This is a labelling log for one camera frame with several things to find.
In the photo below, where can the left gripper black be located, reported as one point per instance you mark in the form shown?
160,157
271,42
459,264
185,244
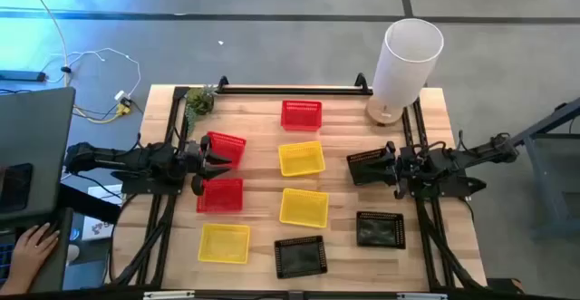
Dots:
190,159

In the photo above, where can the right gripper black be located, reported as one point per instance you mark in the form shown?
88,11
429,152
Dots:
412,166

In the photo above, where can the black plastic basket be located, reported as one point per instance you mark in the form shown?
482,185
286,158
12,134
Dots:
300,257
358,157
380,230

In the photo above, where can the red plastic basket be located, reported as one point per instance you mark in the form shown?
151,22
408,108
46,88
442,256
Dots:
222,196
231,145
301,116

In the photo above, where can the yellow plastic basket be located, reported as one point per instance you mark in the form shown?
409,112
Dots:
224,244
303,208
301,158

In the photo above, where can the person's forearm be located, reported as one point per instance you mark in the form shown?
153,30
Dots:
10,286

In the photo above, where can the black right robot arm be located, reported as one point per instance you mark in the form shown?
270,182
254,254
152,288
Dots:
476,152

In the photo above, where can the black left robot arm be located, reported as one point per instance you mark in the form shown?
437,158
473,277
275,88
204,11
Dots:
118,157

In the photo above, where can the small green potted plant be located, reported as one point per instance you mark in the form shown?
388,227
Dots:
199,102

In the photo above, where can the white cylindrical table lamp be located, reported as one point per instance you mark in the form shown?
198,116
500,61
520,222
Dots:
405,73

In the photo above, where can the white power adapter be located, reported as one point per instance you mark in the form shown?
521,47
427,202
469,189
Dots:
121,95

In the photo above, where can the black desk beam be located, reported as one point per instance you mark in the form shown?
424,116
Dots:
90,204

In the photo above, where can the white printed box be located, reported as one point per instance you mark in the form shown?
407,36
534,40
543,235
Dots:
97,229

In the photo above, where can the black table edge bar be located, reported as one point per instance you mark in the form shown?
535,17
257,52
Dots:
226,297

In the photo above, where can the blue-grey metal table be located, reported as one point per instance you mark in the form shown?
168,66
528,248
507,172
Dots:
544,173

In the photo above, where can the grey keyboard tray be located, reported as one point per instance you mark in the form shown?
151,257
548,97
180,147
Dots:
56,273

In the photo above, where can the dark tablet screen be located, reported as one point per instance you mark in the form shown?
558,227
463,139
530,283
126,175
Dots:
16,186

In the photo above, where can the person's hand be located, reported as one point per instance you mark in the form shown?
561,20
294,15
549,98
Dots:
34,250

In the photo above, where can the black power strip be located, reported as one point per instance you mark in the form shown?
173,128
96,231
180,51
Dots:
22,75

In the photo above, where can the backlit computer keyboard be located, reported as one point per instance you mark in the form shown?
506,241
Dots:
4,259

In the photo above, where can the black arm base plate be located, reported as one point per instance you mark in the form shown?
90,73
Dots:
457,187
145,187

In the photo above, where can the black horizontal frame rail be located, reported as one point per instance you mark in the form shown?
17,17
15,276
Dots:
294,90

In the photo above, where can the white metal bracket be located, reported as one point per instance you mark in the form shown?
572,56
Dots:
167,295
421,296

